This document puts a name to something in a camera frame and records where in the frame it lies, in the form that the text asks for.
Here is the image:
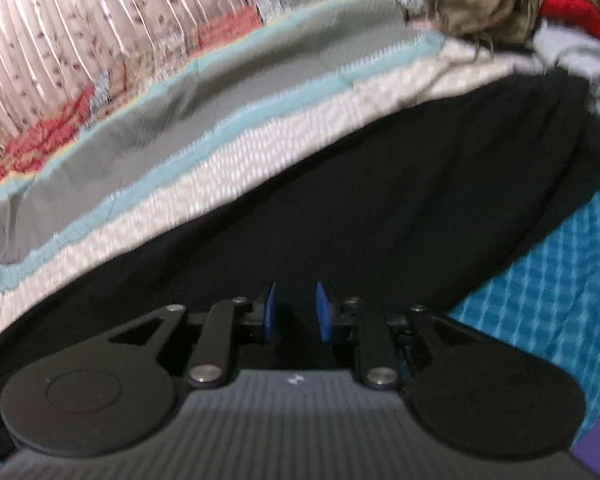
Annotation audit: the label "grey white cloth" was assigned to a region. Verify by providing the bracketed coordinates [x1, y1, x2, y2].
[529, 22, 600, 143]

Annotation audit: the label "leaf print pleated curtain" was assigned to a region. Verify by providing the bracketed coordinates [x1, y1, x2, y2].
[0, 0, 343, 156]

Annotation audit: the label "red cloth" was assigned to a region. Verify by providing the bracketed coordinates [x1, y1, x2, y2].
[536, 0, 600, 45]

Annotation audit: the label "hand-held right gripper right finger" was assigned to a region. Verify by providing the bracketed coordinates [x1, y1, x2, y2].
[315, 280, 483, 390]

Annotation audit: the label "black pants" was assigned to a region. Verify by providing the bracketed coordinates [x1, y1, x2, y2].
[0, 67, 600, 461]

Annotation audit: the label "red patchwork quilt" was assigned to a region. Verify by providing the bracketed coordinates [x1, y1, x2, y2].
[0, 5, 263, 248]

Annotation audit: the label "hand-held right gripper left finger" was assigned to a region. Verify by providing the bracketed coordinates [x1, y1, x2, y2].
[100, 281, 279, 390]

